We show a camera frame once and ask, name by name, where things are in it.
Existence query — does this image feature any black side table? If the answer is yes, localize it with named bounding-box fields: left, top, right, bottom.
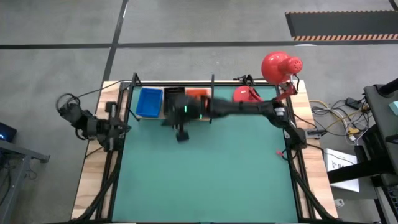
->
left=326, top=77, right=398, bottom=224

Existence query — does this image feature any black hazard-striped floor mat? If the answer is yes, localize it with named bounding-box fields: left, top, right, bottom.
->
left=285, top=10, right=398, bottom=42

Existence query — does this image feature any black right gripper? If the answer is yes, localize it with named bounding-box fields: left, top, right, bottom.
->
left=162, top=93, right=211, bottom=142

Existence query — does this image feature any white cardboard box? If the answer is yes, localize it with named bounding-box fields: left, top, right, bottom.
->
left=323, top=147, right=361, bottom=194

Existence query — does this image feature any dark laptop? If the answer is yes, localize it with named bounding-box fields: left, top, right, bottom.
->
left=0, top=121, right=18, bottom=144

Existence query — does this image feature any yellow power cable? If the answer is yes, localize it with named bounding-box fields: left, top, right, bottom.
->
left=308, top=99, right=371, bottom=135

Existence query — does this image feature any black aluminium rig frame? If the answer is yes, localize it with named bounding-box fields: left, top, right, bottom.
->
left=70, top=72, right=340, bottom=224

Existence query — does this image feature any grey metal table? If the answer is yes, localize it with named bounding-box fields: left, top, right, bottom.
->
left=0, top=139, right=51, bottom=216

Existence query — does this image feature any black corrugated cable conduit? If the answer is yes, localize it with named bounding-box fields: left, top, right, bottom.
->
left=290, top=167, right=326, bottom=220

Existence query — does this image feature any orange plastic basket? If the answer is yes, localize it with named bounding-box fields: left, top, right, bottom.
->
left=185, top=88, right=213, bottom=101

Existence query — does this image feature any blue plastic basket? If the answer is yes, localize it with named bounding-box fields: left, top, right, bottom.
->
left=135, top=87, right=164, bottom=119

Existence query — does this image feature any black power adapter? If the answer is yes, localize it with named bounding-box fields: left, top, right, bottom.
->
left=345, top=96, right=362, bottom=110

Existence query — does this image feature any black plastic basket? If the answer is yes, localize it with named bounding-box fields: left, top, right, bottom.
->
left=163, top=86, right=187, bottom=105

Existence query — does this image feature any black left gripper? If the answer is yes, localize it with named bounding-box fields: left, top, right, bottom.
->
left=99, top=100, right=132, bottom=152

